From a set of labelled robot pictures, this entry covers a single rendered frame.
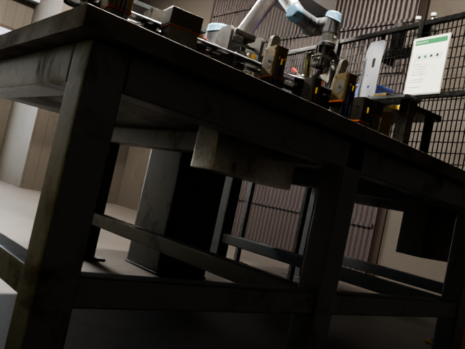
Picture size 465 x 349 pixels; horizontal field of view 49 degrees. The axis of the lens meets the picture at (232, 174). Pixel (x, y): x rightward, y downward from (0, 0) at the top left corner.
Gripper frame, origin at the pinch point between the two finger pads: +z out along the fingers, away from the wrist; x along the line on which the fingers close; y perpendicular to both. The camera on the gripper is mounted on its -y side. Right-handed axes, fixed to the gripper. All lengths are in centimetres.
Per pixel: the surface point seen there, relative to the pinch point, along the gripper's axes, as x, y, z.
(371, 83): 3.7, -26.6, -10.1
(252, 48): -19.9, 29.6, -11.9
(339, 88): 21.3, 8.7, 4.0
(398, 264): -90, -189, 83
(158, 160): -62, 45, 48
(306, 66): -14.0, 1.0, -11.4
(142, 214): -66, 46, 76
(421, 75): 9, -54, -22
